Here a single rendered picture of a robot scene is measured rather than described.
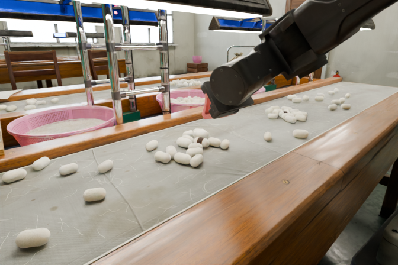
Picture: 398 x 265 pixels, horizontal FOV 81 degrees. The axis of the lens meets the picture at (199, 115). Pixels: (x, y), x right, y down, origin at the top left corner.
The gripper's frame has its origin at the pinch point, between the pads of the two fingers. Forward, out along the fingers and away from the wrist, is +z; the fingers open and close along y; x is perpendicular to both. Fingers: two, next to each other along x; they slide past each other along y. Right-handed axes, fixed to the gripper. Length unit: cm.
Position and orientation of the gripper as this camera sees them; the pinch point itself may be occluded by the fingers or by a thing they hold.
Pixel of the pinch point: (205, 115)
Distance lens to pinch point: 51.1
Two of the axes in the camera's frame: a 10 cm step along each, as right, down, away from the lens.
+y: -7.6, 2.0, -6.2
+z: -4.9, 4.5, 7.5
